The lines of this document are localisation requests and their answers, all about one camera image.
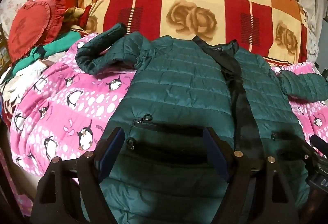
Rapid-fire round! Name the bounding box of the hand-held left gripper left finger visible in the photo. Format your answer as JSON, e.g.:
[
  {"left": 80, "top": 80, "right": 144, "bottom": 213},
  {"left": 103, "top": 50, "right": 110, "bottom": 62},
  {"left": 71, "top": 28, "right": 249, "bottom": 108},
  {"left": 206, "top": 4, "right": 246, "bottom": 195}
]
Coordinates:
[{"left": 30, "top": 127, "right": 126, "bottom": 224}]

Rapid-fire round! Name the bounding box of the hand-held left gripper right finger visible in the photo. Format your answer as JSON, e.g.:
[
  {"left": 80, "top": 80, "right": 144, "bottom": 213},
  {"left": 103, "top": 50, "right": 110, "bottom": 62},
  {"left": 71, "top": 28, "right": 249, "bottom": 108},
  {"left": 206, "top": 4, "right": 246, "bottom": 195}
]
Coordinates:
[{"left": 202, "top": 126, "right": 299, "bottom": 224}]

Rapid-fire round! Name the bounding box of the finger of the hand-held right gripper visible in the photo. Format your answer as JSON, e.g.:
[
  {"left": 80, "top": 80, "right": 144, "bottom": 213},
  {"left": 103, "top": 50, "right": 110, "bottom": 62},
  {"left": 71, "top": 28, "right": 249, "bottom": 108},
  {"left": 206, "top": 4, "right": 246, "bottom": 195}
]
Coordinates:
[{"left": 310, "top": 134, "right": 328, "bottom": 158}]

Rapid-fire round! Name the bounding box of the dark green puffer jacket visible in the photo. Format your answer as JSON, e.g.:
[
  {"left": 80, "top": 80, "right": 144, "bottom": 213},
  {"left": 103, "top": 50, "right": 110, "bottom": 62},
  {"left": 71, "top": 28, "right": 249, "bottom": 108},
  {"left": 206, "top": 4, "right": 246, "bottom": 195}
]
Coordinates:
[{"left": 75, "top": 23, "right": 328, "bottom": 224}]

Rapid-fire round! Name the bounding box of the pink penguin print blanket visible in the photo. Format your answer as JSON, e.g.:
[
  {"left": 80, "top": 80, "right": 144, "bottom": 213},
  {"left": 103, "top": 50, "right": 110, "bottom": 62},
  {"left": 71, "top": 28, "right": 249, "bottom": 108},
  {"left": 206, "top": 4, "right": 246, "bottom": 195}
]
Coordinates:
[{"left": 0, "top": 32, "right": 328, "bottom": 214}]

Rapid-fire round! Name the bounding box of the teal green garment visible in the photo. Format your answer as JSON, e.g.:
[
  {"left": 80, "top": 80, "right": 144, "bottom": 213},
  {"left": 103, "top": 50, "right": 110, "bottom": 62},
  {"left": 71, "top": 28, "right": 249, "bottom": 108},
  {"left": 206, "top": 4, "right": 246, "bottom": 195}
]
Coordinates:
[{"left": 11, "top": 31, "right": 86, "bottom": 74}]

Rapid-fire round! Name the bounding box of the brown plush toy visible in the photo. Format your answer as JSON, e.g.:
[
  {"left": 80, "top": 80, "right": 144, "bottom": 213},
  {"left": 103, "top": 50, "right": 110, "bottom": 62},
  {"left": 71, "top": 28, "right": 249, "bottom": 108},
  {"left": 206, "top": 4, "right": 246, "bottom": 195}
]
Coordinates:
[{"left": 64, "top": 6, "right": 86, "bottom": 28}]

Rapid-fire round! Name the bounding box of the red heart-shaped ruffled pillow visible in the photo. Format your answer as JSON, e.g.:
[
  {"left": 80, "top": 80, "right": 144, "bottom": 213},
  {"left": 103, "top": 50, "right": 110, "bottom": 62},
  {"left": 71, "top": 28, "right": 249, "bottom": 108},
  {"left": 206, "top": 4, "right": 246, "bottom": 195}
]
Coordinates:
[{"left": 7, "top": 0, "right": 67, "bottom": 64}]

